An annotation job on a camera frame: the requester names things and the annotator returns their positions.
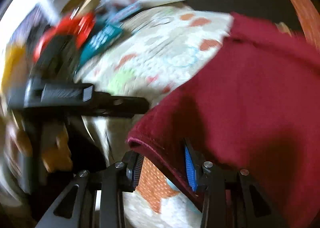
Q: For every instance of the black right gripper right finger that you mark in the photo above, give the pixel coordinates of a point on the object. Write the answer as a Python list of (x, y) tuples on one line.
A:
[(231, 198)]

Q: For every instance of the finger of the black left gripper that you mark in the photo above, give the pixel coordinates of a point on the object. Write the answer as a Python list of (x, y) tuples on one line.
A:
[(107, 105)]

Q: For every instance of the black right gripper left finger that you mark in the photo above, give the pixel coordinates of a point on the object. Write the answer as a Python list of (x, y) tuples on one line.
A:
[(75, 206)]

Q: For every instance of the maroon sweater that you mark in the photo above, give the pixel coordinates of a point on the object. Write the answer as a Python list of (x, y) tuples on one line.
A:
[(254, 105)]

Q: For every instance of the red package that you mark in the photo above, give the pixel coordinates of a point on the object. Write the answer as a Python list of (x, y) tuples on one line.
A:
[(79, 27)]

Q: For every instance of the teal card box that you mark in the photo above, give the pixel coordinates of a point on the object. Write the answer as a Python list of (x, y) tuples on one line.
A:
[(101, 37)]

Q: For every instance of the white patchwork quilt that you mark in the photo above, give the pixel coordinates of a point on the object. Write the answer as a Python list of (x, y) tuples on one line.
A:
[(161, 48)]

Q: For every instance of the orange floral blanket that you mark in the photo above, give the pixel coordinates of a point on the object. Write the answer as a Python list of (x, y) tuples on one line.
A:
[(309, 20)]

